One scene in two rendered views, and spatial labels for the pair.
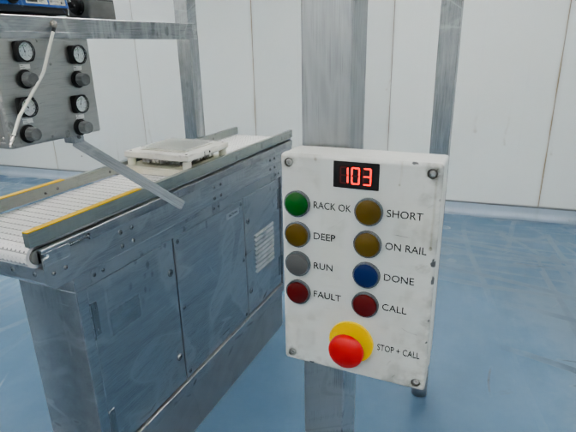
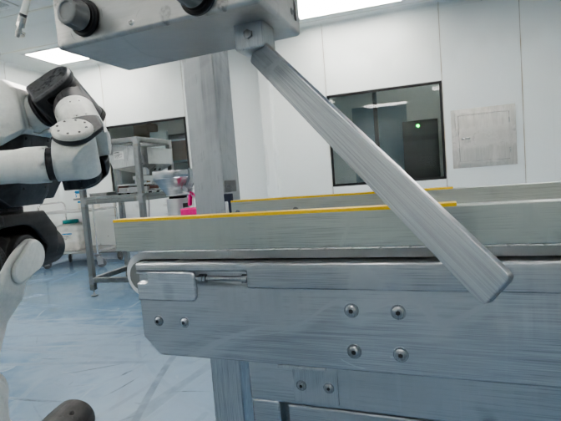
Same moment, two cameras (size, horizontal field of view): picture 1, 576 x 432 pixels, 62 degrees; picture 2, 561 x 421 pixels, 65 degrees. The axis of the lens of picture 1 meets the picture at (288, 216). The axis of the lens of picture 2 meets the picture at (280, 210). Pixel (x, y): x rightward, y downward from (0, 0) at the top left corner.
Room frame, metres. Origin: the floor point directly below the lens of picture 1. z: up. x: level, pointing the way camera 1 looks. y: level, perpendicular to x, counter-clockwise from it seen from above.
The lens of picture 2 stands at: (1.05, 0.05, 1.01)
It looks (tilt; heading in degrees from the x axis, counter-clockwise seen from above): 4 degrees down; 87
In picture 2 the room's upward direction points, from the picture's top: 5 degrees counter-clockwise
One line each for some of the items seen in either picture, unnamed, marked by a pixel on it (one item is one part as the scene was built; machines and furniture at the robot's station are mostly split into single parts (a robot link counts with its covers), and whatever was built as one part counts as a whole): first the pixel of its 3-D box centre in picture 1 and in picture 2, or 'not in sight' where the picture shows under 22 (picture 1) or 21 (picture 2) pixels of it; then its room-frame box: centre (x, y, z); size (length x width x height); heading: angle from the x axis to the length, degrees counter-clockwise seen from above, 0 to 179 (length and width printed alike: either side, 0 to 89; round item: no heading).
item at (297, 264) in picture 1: (297, 264); not in sight; (0.50, -0.01, 1.08); 0.03 x 0.01 x 0.03; 66
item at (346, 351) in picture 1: (349, 345); not in sight; (0.47, -0.07, 0.99); 0.04 x 0.04 x 0.04; 66
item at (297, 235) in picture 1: (297, 235); not in sight; (0.50, -0.01, 1.12); 0.03 x 0.01 x 0.03; 66
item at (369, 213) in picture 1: (368, 213); not in sight; (0.47, -0.08, 1.15); 0.03 x 0.01 x 0.03; 66
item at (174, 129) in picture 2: not in sight; (149, 159); (-0.47, 6.58, 1.43); 1.32 x 0.01 x 1.11; 160
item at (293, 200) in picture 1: (296, 204); not in sight; (0.50, -0.01, 1.15); 0.03 x 0.01 x 0.03; 66
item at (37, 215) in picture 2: not in sight; (17, 241); (0.39, 1.27, 0.89); 0.28 x 0.13 x 0.18; 85
